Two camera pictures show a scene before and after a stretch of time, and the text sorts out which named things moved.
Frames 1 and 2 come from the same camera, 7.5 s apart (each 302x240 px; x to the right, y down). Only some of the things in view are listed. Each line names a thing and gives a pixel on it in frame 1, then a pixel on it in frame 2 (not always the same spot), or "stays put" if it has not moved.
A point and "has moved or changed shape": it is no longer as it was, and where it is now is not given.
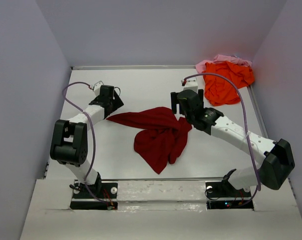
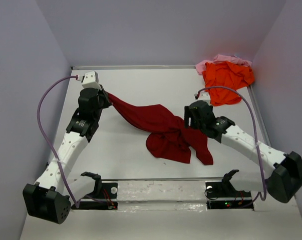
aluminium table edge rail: x=135 y=67 stays put
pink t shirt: x=200 y=67 stays put
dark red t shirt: x=161 y=140 has moved or changed shape
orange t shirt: x=218 y=91 stays put
